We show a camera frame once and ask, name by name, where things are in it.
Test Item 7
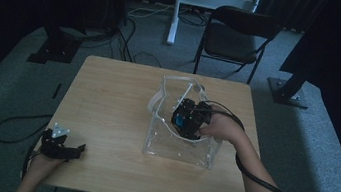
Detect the small black floor strip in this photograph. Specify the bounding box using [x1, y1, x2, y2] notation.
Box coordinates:
[52, 82, 63, 101]

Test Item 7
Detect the person's left hand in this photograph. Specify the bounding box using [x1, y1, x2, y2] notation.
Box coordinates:
[24, 151, 67, 185]

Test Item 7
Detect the bundle of black floor cables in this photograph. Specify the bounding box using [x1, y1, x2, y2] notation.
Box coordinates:
[77, 11, 170, 69]

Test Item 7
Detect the clear plastic bag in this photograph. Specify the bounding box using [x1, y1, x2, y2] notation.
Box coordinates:
[139, 71, 231, 171]

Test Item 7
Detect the white desk frame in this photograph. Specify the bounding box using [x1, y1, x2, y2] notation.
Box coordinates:
[166, 0, 265, 57]

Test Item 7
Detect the black stand base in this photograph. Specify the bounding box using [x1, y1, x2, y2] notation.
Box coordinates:
[26, 20, 85, 70]
[264, 61, 316, 110]

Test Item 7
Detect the person's right hand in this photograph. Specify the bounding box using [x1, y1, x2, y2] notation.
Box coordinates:
[197, 109, 249, 147]

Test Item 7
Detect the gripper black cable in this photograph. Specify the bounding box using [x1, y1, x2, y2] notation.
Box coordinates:
[191, 99, 303, 192]
[20, 144, 44, 182]

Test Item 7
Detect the black folding chair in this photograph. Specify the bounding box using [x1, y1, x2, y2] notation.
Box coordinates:
[191, 2, 285, 89]

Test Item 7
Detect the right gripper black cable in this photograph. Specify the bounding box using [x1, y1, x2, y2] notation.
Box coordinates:
[191, 99, 303, 192]

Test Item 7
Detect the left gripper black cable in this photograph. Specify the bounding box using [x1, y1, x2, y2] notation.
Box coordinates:
[20, 144, 44, 182]

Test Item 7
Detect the white floor cable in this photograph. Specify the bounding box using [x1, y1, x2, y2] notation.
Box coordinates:
[126, 0, 176, 23]

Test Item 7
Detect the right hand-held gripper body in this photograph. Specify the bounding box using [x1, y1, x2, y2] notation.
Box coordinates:
[174, 96, 215, 142]

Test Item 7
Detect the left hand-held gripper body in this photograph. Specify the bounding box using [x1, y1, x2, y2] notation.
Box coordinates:
[38, 121, 72, 162]

